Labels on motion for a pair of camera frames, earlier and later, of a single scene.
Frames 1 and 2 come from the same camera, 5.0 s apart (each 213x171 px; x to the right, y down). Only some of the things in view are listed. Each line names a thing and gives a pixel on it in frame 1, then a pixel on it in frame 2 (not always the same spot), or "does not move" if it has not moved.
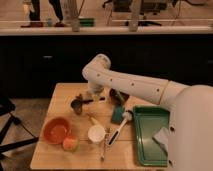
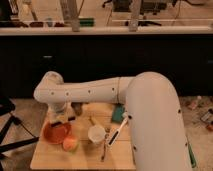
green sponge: (117, 114) does not move
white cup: (96, 134) does not move
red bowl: (56, 130) does not move
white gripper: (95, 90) -> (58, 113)
